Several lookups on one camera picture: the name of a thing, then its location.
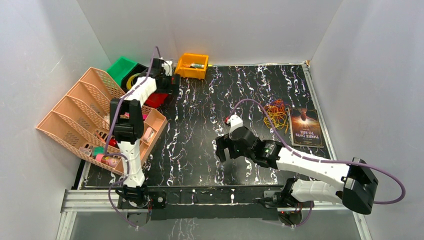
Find red plastic bin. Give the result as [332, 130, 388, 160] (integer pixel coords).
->
[144, 93, 169, 109]

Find black plastic bin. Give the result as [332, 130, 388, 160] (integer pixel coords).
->
[120, 63, 148, 93]

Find green plastic bin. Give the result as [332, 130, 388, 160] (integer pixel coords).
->
[106, 56, 137, 86]

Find orange cable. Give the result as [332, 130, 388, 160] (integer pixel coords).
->
[263, 99, 291, 127]

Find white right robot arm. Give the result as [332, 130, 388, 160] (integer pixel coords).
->
[215, 126, 379, 215]

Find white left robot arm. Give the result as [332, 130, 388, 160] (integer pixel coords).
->
[109, 57, 179, 189]

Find yellow plastic bin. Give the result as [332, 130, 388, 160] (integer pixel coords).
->
[174, 53, 209, 80]

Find green battery in bin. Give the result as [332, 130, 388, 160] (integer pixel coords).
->
[189, 63, 205, 69]

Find dark book three days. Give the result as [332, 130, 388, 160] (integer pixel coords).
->
[289, 107, 325, 148]

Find pink plastic file organizer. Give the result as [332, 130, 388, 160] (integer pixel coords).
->
[36, 67, 166, 176]

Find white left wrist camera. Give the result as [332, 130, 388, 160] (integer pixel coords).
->
[163, 60, 173, 76]

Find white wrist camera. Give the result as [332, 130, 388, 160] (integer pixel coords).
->
[224, 114, 243, 133]
[163, 60, 173, 76]

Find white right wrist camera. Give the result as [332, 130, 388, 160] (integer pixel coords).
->
[224, 114, 243, 133]

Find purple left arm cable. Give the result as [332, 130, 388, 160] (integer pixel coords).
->
[103, 45, 162, 229]

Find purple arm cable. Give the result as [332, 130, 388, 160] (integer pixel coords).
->
[103, 45, 162, 229]
[225, 98, 407, 229]

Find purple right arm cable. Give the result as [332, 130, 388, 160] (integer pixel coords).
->
[225, 98, 407, 229]

